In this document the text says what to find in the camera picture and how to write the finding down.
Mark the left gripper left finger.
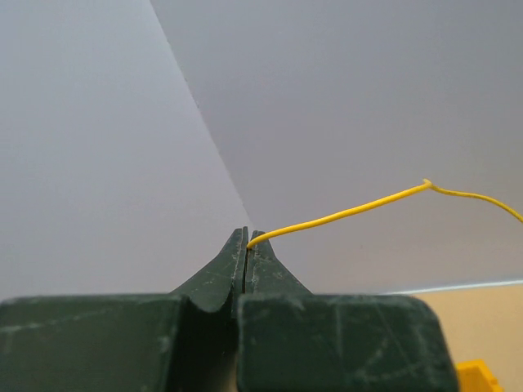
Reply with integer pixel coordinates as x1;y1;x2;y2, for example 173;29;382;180
1;228;248;391

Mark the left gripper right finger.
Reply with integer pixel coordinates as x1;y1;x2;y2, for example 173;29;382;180
235;229;459;391

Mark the yellow plastic bin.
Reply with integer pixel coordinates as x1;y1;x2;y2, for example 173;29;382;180
455;359;504;392

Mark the loose yellow wire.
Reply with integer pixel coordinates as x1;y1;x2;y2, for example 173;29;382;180
246;178;523;250

